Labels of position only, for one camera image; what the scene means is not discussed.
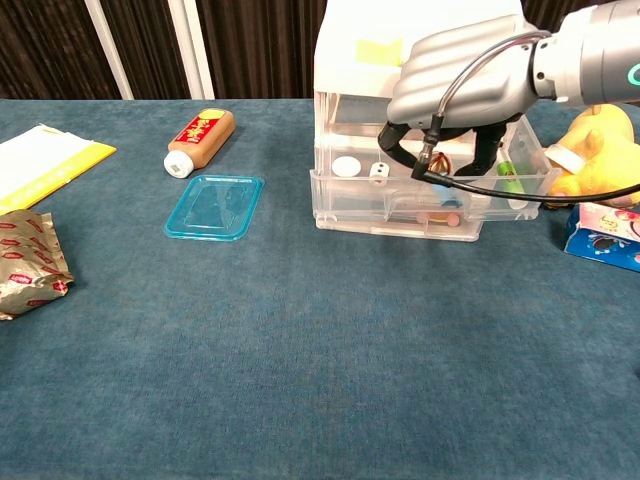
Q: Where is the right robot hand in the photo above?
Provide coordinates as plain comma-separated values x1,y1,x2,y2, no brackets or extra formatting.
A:
377,13,542,179

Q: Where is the clear drawer holding trinkets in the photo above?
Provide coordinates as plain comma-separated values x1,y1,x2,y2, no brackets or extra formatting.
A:
308,94,562,224

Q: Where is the white plastic drawer unit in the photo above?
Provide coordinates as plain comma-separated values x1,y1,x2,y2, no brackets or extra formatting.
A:
312,0,542,244

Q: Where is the clear drawer holding pink toy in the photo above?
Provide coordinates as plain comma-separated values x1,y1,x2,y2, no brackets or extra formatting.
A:
315,215,489,242

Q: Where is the yellow sticky note pad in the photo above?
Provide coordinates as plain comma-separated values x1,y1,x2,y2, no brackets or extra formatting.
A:
355,37,405,67

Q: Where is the green lip balm tube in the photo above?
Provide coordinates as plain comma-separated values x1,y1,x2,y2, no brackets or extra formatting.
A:
497,160,527,211

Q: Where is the pink orange small toy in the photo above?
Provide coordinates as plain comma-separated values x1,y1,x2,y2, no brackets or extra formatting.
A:
416,211,461,228

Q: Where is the yellow plush toy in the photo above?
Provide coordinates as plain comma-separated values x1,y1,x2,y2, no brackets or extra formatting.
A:
544,102,640,209

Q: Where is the white round disc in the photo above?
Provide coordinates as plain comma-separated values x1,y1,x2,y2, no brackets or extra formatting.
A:
332,156,363,178

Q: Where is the dark pleated curtain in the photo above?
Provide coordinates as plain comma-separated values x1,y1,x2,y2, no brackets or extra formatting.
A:
0,0,640,104

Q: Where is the blue pink cookie box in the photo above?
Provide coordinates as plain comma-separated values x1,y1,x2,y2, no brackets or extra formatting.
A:
563,200,640,274

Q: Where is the brown sauce bottle red label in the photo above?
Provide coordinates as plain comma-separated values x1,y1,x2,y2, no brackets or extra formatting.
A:
163,108,237,179

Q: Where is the blue clear container lid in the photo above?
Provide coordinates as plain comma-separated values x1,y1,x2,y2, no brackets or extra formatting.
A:
164,173,266,243

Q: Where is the blue velvet tablecloth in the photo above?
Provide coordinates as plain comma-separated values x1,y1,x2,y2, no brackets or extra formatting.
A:
0,97,640,480

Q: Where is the white yellow paper packet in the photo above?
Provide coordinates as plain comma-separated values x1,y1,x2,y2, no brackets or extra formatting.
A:
0,123,118,217

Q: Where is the gold foil snack bag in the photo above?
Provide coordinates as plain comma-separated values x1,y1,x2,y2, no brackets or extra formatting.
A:
0,208,75,322

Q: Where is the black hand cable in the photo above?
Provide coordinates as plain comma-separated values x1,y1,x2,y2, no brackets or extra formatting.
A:
410,29,640,204

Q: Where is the white frame post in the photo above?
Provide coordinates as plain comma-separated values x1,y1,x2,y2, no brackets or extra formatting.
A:
167,0,216,100
83,0,135,100

